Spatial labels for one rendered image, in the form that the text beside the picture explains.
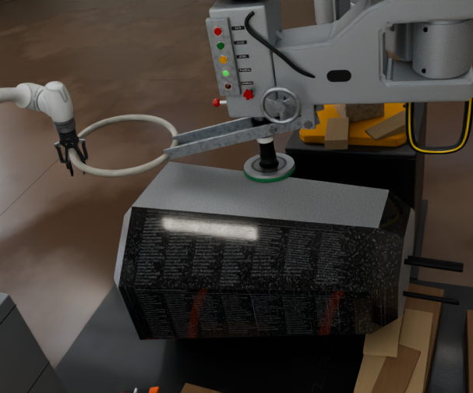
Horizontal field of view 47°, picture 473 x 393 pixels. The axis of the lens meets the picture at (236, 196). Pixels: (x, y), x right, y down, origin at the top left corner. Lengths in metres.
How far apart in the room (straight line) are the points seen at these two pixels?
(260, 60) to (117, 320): 1.64
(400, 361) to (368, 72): 1.11
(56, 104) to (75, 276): 1.32
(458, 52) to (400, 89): 0.21
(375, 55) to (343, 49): 0.11
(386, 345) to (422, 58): 1.11
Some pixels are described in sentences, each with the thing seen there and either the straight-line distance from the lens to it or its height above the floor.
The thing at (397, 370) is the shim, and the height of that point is 0.26.
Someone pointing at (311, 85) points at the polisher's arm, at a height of 1.25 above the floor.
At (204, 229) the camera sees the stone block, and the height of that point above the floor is 0.78.
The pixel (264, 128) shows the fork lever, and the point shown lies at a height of 1.05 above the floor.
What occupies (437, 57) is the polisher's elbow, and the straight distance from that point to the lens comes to 1.92.
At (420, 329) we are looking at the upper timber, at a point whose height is 0.25.
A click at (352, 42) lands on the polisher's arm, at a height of 1.39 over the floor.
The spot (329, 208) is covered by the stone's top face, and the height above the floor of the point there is 0.82.
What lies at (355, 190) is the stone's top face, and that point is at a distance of 2.13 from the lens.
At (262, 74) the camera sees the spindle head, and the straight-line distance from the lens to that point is 1.97.
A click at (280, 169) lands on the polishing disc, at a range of 2.25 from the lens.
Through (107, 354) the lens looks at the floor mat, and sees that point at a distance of 2.86.
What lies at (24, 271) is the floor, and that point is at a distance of 3.59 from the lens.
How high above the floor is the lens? 2.10
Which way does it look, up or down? 36 degrees down
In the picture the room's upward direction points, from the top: 12 degrees counter-clockwise
